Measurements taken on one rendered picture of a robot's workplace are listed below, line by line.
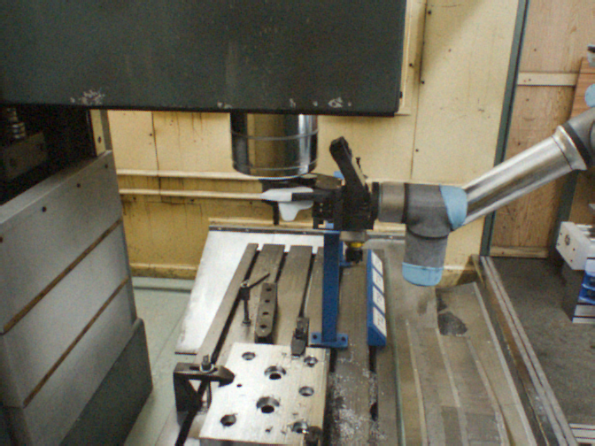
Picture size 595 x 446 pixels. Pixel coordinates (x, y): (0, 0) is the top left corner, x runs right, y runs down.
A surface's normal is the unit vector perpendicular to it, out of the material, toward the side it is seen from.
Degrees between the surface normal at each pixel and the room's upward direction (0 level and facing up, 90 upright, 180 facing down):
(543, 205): 90
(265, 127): 90
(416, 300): 24
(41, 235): 90
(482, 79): 90
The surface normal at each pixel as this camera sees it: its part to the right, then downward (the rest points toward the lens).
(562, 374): 0.00, -0.92
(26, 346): 0.99, 0.05
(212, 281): -0.06, -0.64
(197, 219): -0.11, 0.40
